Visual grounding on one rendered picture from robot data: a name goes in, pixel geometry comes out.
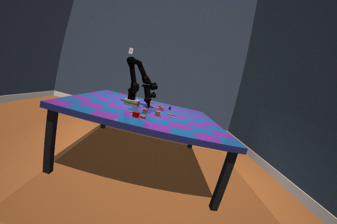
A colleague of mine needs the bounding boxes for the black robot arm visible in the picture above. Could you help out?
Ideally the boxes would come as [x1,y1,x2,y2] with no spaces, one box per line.
[127,57,157,100]

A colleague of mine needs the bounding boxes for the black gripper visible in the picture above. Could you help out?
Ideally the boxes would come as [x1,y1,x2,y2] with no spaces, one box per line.
[144,91,151,107]

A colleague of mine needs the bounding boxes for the red cube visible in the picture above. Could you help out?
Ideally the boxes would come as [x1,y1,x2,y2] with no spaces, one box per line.
[132,111,140,118]

